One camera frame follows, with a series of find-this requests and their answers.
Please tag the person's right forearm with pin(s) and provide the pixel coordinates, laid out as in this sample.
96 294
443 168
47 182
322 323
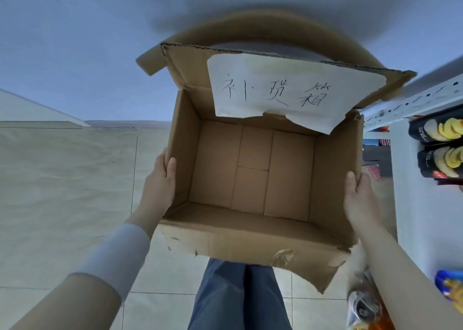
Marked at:
401 279

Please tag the person's right hand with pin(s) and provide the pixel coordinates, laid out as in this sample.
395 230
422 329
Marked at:
361 206

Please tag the blue and yellow snack packet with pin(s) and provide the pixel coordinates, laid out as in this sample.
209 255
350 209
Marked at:
452 286

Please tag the person's right thumb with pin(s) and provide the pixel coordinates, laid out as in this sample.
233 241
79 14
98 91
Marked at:
350 186

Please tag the person's left thumb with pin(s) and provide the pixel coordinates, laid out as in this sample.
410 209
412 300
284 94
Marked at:
170 170

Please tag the torn white handwritten paper label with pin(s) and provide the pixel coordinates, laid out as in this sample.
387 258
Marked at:
275 87

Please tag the person's left forearm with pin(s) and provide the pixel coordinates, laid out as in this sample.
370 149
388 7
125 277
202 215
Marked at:
97 275

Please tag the person's legs in blue jeans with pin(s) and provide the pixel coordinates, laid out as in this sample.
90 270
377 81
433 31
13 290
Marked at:
235 297

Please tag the brown cardboard box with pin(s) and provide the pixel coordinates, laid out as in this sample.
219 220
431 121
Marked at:
253 181

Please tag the white metal shelf unit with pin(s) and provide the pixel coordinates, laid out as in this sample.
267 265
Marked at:
416 203

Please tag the black chips can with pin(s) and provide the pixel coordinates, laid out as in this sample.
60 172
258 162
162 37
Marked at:
437 128
441 163

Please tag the person's left hand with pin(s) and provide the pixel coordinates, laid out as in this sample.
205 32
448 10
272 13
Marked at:
156 188

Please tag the white and orange snack packet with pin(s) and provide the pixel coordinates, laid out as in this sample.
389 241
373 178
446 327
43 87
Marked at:
365 308

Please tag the red snack packet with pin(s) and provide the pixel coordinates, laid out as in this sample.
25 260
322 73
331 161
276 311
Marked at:
372 172

